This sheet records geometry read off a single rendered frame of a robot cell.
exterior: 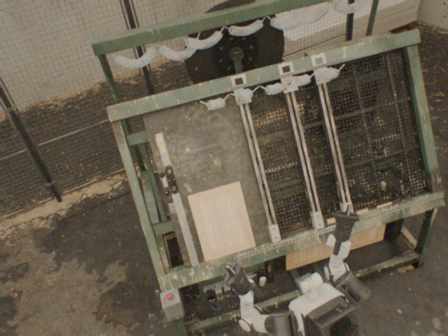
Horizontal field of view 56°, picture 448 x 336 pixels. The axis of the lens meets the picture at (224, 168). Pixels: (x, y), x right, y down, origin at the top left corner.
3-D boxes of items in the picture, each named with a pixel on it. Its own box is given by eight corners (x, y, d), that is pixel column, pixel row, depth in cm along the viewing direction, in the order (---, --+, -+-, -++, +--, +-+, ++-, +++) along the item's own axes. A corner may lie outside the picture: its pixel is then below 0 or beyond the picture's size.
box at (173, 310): (168, 323, 280) (162, 308, 268) (165, 307, 289) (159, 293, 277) (185, 317, 282) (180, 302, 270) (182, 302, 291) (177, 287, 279)
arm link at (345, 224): (361, 221, 218) (355, 239, 224) (357, 211, 226) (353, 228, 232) (336, 218, 219) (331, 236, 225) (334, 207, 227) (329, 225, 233)
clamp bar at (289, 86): (310, 228, 308) (323, 237, 285) (273, 67, 290) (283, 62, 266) (323, 224, 309) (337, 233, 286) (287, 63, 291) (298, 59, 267)
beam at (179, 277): (161, 287, 302) (161, 294, 291) (157, 272, 300) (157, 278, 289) (436, 202, 329) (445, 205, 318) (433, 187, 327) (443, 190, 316)
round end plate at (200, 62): (195, 113, 339) (175, 15, 288) (193, 109, 344) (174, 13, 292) (288, 89, 349) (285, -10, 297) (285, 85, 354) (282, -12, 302)
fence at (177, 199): (191, 265, 297) (192, 267, 293) (155, 134, 282) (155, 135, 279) (198, 263, 298) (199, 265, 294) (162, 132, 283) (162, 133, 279)
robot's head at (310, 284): (325, 290, 214) (321, 276, 211) (308, 299, 211) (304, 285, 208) (317, 284, 220) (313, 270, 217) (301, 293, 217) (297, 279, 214)
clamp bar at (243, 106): (268, 241, 304) (277, 251, 281) (227, 78, 286) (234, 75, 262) (281, 237, 305) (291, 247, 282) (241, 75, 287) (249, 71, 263)
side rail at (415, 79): (424, 191, 326) (433, 193, 315) (398, 49, 309) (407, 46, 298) (433, 188, 327) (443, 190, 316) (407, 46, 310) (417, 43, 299)
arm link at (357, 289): (361, 286, 230) (370, 291, 217) (350, 297, 230) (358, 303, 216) (347, 270, 231) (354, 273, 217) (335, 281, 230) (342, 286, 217)
